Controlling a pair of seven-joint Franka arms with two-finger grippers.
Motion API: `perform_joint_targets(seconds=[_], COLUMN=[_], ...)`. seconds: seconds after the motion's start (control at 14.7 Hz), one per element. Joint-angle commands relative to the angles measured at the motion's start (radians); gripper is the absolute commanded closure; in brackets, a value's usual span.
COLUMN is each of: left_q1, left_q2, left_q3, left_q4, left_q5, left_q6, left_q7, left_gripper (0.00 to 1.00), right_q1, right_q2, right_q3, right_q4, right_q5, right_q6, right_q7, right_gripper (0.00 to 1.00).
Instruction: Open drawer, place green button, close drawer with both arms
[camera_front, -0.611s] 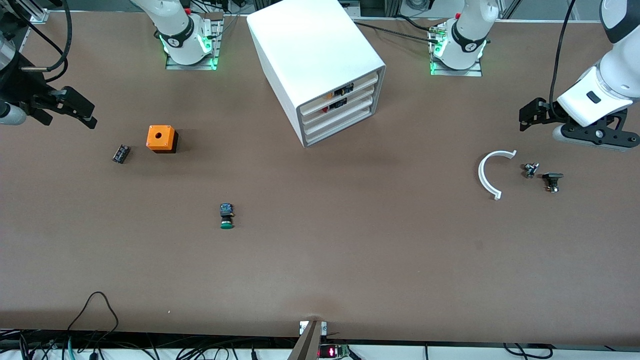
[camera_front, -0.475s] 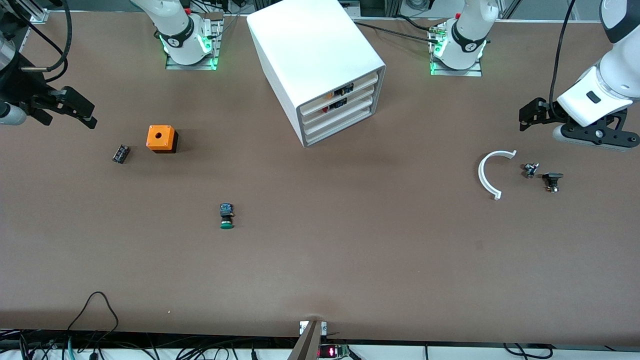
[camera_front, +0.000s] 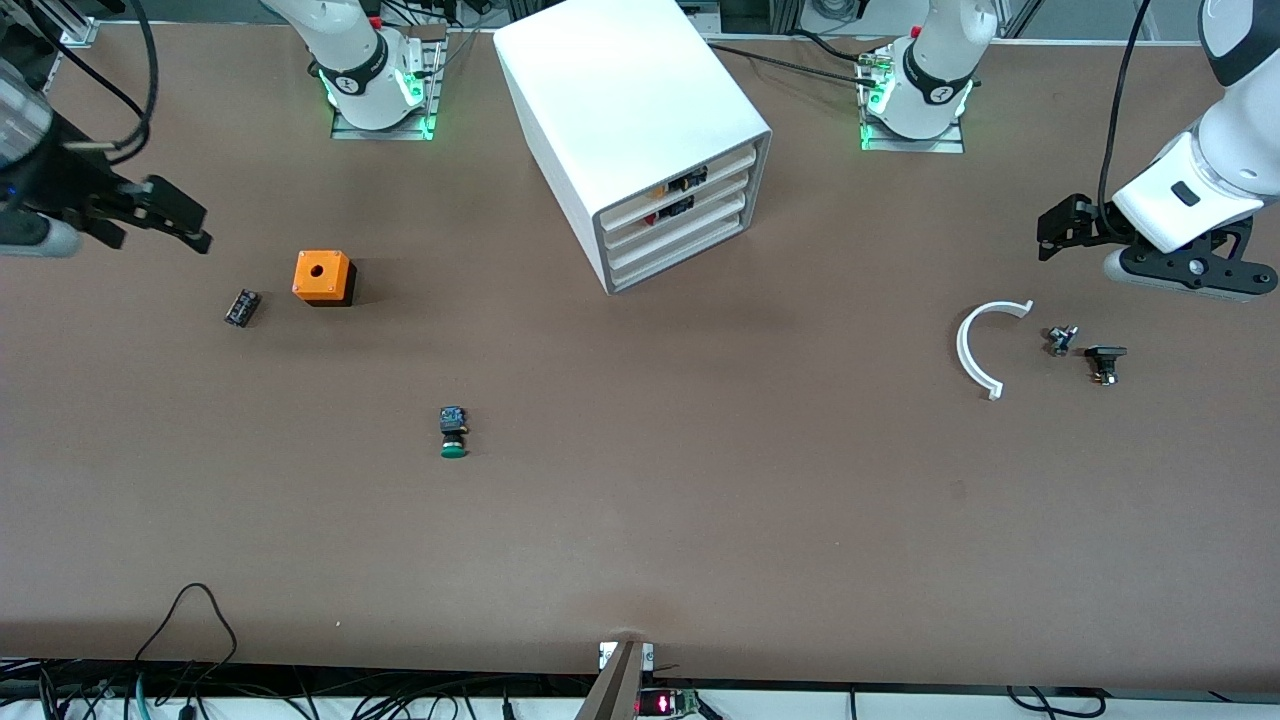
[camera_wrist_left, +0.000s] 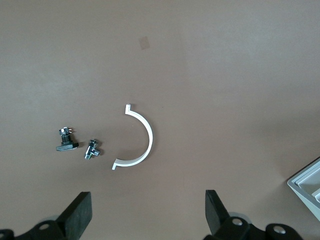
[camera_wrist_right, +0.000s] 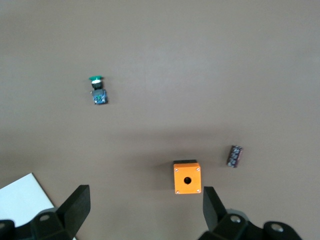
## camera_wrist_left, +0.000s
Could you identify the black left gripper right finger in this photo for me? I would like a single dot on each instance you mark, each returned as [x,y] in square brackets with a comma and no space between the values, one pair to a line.
[215,215]

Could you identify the chrome valve fitting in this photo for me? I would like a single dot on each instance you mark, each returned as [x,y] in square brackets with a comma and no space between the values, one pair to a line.
[90,150]

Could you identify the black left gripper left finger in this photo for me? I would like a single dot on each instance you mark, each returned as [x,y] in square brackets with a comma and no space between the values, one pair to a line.
[75,217]

